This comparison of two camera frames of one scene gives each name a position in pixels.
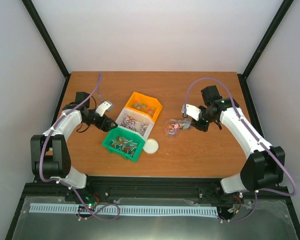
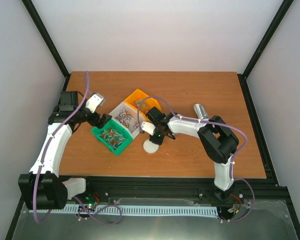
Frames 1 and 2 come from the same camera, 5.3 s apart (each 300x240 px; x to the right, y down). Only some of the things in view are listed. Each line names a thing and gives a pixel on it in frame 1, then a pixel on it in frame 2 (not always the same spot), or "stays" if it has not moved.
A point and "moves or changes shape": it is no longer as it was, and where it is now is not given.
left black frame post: (35, 17) stays
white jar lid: (151, 146) stays
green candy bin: (124, 143) moves or changes shape
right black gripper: (203, 127) → (158, 141)
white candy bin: (135, 121) moves or changes shape
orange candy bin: (148, 105) moves or changes shape
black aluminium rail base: (117, 188) stays
